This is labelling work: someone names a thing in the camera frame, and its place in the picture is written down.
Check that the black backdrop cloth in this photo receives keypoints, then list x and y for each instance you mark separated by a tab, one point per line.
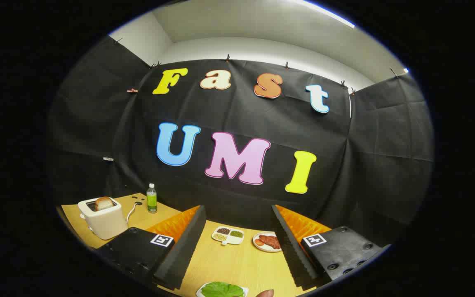
262	119

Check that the white oval plate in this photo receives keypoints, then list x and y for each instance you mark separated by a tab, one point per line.
258	246

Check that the white toaster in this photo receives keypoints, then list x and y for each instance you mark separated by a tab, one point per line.
105	225

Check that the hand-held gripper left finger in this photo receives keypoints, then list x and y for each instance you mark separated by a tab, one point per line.
188	243

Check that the bread slice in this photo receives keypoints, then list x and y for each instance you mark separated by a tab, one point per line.
104	203

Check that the green drink bottle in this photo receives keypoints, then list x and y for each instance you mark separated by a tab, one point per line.
151	202

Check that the green lettuce leaf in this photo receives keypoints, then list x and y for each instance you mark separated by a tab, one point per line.
221	290

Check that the red meat slice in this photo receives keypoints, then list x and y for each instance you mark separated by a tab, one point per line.
270	241

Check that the white square plate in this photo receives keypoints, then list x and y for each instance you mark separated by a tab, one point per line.
198	293

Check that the white divided bean dish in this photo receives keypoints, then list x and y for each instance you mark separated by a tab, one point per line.
226	240

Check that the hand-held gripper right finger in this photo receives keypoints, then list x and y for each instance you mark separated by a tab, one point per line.
289	243

